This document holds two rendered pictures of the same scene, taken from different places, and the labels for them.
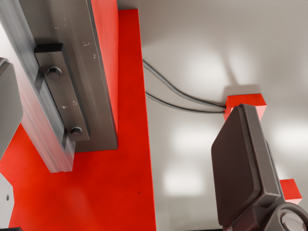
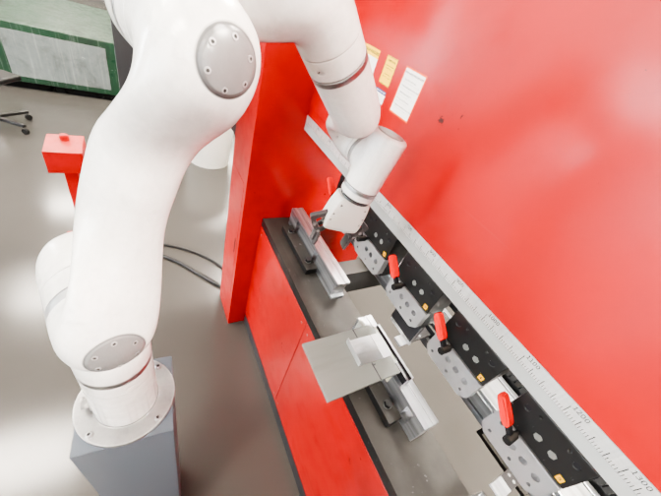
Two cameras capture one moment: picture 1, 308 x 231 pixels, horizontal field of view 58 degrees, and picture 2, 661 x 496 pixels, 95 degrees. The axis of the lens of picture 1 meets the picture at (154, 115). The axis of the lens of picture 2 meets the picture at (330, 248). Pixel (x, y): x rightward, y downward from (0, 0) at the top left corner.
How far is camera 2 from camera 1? 73 cm
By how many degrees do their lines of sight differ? 33
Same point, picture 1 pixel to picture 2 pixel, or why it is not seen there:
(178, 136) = not seen: hidden behind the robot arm
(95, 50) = (289, 273)
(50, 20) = (311, 282)
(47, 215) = (304, 184)
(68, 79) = (301, 257)
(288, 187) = (58, 164)
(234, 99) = not seen: hidden behind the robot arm
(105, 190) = (272, 195)
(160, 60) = (200, 286)
